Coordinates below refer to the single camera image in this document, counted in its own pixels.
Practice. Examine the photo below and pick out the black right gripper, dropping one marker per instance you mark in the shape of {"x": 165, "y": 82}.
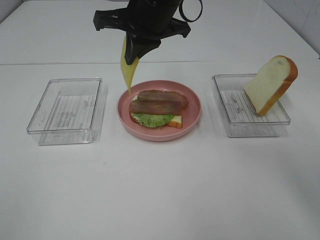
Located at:
{"x": 148, "y": 20}

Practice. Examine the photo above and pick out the yellow cheese slice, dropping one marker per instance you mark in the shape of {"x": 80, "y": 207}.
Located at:
{"x": 128, "y": 70}

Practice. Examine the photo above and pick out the bacon strip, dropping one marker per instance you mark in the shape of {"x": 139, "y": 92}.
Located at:
{"x": 156, "y": 107}
{"x": 161, "y": 95}

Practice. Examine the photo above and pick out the green lettuce leaf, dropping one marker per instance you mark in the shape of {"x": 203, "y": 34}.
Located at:
{"x": 152, "y": 120}

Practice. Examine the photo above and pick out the bread slice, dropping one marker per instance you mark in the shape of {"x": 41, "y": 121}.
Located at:
{"x": 270, "y": 83}
{"x": 176, "y": 122}

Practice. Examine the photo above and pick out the pink round plate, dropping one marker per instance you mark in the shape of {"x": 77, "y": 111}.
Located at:
{"x": 190, "y": 115}

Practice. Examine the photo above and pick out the clear left food container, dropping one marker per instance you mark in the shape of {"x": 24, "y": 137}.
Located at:
{"x": 70, "y": 111}

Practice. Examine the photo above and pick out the clear food container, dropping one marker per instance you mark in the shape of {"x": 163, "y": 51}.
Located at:
{"x": 70, "y": 111}
{"x": 238, "y": 116}

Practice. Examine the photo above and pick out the clear right food container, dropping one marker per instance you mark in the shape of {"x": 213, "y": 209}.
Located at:
{"x": 238, "y": 116}

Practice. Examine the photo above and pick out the upright bread slice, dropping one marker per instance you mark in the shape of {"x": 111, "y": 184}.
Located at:
{"x": 270, "y": 83}

